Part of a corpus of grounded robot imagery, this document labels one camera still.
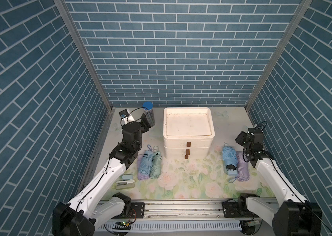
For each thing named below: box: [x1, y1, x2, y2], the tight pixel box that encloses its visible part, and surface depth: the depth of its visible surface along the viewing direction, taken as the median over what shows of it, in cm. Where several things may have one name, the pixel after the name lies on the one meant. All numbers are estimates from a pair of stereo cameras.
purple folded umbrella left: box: [137, 146, 154, 181], surface depth 84 cm
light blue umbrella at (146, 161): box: [138, 144, 154, 175], surface depth 86 cm
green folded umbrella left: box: [149, 145, 163, 179], surface depth 86 cm
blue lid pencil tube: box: [142, 101, 156, 127], surface depth 101 cm
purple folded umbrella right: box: [236, 150, 250, 182], surface depth 84 cm
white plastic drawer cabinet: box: [163, 107, 216, 160], surface depth 82 cm
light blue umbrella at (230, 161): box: [221, 143, 238, 183], surface depth 86 cm
